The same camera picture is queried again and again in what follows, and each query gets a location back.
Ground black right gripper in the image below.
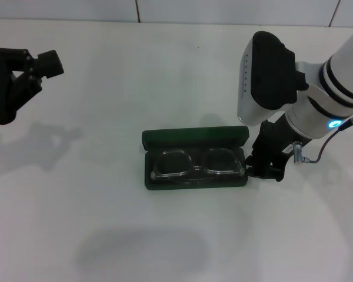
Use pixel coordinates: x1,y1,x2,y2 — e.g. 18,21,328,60
244,113,312,183

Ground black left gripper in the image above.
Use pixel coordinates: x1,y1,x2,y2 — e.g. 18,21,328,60
0,42,65,126

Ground clear plastic glasses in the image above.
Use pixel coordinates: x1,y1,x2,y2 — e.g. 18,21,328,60
149,147,245,186

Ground green glasses case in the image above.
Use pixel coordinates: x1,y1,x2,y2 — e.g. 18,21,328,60
141,125,251,191

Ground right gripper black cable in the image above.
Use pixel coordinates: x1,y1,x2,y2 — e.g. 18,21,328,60
291,108,353,165

